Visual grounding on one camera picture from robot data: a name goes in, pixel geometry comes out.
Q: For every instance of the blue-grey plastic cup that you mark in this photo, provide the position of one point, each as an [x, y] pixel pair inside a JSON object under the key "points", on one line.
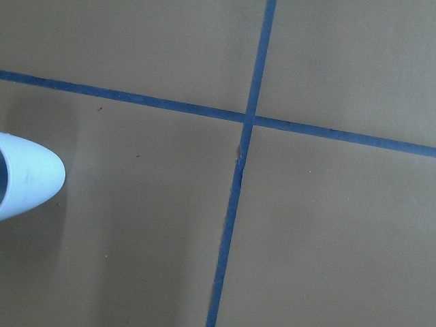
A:
{"points": [[30, 175]]}

